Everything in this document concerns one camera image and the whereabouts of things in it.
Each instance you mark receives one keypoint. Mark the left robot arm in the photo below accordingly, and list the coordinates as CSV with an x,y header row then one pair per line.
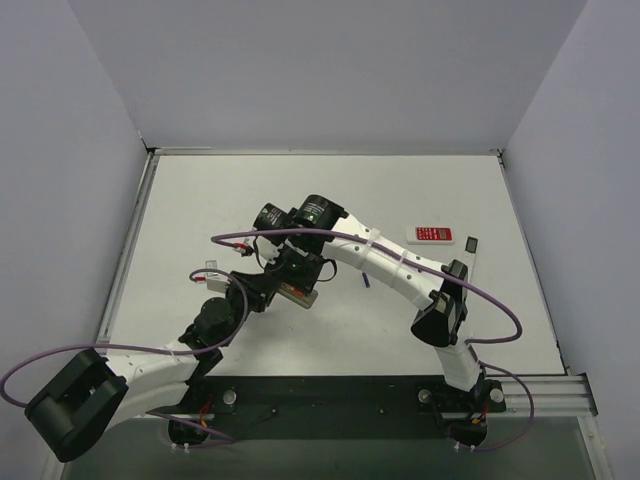
x,y
95,392

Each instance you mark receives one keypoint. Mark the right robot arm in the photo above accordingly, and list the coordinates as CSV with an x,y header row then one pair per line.
x,y
321,231

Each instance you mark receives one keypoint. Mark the beige remote control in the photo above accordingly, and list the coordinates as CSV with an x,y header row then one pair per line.
x,y
297,296

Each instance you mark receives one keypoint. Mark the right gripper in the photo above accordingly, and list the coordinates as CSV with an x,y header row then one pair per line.
x,y
304,275

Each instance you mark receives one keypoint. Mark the aluminium frame rail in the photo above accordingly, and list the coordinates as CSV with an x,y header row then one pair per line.
x,y
553,396

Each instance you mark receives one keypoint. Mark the red white remote control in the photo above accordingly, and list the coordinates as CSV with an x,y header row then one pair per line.
x,y
421,235

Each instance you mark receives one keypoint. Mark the slim white remote control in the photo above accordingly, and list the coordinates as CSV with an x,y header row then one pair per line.
x,y
469,254

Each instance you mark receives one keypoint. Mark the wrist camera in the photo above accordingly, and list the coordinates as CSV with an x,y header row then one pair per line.
x,y
214,281
268,251

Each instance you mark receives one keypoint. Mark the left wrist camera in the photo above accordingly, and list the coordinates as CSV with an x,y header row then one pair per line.
x,y
214,281

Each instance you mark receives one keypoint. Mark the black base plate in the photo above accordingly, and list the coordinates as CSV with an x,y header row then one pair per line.
x,y
405,407

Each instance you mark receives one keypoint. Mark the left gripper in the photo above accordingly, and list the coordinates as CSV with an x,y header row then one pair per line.
x,y
270,295

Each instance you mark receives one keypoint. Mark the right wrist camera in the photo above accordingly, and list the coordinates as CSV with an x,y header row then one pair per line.
x,y
268,251

